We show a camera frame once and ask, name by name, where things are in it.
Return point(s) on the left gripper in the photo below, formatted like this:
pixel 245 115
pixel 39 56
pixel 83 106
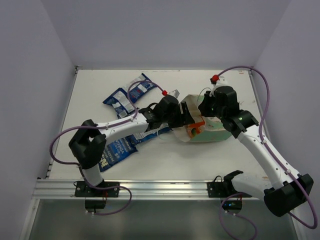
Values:
pixel 182 113

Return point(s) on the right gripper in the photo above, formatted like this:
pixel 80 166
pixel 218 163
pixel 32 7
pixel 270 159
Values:
pixel 203 106

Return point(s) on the orange white snack bag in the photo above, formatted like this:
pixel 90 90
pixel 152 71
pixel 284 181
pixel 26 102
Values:
pixel 195 129

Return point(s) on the green paper bag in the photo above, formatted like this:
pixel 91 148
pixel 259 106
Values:
pixel 213 130

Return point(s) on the blue white snack bag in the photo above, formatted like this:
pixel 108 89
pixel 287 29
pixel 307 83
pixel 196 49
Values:
pixel 138 90

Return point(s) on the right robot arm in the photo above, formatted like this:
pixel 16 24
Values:
pixel 287 188

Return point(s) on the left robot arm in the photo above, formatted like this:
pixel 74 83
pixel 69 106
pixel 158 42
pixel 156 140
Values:
pixel 88 143

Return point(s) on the right black control box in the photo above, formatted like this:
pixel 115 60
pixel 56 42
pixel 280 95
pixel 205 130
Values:
pixel 232 205

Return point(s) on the black control box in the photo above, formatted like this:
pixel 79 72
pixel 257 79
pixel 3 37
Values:
pixel 232 205
pixel 94 205

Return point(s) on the left black control box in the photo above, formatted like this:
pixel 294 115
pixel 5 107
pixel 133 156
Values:
pixel 94 205

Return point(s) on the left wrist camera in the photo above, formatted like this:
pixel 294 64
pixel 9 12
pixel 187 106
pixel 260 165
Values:
pixel 175 93

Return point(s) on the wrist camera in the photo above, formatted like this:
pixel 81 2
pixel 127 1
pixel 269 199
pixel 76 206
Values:
pixel 175 93
pixel 217 82

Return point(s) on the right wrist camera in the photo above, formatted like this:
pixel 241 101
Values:
pixel 217 82

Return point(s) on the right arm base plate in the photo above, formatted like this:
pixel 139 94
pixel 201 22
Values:
pixel 220 189

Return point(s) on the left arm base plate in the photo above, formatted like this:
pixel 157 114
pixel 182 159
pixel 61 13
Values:
pixel 82 190

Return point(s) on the aluminium rail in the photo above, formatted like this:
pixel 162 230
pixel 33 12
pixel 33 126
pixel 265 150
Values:
pixel 63 189

